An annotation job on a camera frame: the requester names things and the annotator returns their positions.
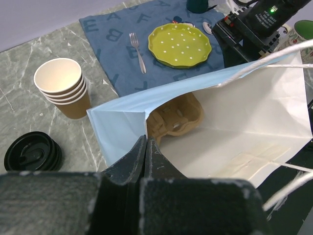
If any brown cardboard cup carrier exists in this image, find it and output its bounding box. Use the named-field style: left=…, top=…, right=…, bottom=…
left=146, top=93, right=204, bottom=144

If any silver fork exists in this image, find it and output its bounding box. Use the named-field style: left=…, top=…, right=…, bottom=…
left=129, top=33, right=147, bottom=74

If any yellow plate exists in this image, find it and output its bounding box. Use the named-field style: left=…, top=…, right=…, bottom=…
left=148, top=23, right=212, bottom=69

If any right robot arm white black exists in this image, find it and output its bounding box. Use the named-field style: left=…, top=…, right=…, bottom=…
left=212, top=0, right=309, bottom=68

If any stack of brown paper cups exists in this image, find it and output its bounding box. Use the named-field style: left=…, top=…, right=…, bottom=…
left=34, top=58, right=91, bottom=119

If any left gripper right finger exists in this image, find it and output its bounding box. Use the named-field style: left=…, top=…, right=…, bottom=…
left=139, top=138, right=271, bottom=235

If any stack of black lids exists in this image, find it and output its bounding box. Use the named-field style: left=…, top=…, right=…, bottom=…
left=4, top=131, right=63, bottom=171

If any dark green enamel mug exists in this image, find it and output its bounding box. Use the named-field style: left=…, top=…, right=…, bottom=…
left=186, top=0, right=216, bottom=14

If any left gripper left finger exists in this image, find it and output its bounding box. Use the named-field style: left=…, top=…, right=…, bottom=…
left=0, top=136, right=147, bottom=235

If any light blue paper bag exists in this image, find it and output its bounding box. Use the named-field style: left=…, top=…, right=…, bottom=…
left=88, top=40, right=313, bottom=187

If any blue letter-print cloth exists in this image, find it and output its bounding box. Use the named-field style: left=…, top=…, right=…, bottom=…
left=79, top=0, right=224, bottom=96

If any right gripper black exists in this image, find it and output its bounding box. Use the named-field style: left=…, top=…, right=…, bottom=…
left=212, top=12, right=279, bottom=68

